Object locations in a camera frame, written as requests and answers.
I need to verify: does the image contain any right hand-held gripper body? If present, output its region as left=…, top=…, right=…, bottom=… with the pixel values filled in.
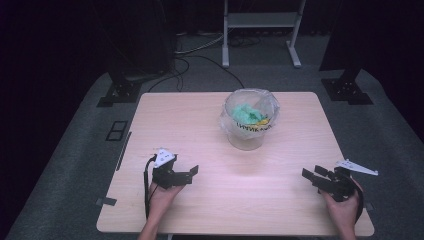
left=319, top=158, right=380, bottom=203

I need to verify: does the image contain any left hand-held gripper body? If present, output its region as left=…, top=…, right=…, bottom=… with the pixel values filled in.
left=151, top=147, right=183, bottom=190

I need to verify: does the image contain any person's right hand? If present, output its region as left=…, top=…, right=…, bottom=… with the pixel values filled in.
left=320, top=179, right=363, bottom=232

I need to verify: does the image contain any person's left hand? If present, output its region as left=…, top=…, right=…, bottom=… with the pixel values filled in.
left=148, top=181, right=185, bottom=219

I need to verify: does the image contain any clear bin with plastic bag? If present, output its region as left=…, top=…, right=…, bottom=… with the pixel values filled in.
left=218, top=87, right=281, bottom=152

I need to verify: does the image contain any green crumpled wrapper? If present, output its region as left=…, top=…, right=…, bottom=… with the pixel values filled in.
left=231, top=103, right=268, bottom=126

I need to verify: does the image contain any black stand base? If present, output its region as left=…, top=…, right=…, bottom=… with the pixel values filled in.
left=320, top=77, right=375, bottom=106
left=96, top=81, right=143, bottom=108

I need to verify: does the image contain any dark equipment case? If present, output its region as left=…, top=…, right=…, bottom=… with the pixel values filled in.
left=105, top=0, right=178, bottom=84

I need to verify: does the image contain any white metal stand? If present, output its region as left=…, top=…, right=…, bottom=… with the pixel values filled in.
left=221, top=0, right=307, bottom=70

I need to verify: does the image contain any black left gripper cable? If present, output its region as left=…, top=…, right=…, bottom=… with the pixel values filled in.
left=143, top=154, right=158, bottom=221

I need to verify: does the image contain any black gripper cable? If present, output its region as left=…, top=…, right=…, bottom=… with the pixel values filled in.
left=143, top=154, right=158, bottom=221
left=352, top=179, right=365, bottom=225

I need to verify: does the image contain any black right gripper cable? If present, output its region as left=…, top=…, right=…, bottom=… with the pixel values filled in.
left=352, top=179, right=365, bottom=225

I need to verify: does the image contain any black floor socket frame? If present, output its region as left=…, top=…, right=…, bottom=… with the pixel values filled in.
left=105, top=120, right=129, bottom=142

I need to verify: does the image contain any black floor cable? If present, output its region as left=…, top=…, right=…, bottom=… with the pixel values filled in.
left=147, top=54, right=246, bottom=94

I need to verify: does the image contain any grey floor cable bundle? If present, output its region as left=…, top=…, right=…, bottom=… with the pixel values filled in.
left=173, top=31, right=231, bottom=56

